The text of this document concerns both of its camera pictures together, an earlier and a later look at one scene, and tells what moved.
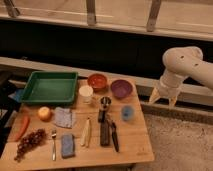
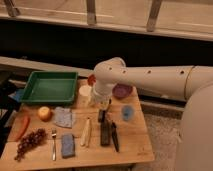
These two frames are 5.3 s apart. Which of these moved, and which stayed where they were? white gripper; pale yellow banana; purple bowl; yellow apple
Moved: white gripper
Stayed: purple bowl; pale yellow banana; yellow apple
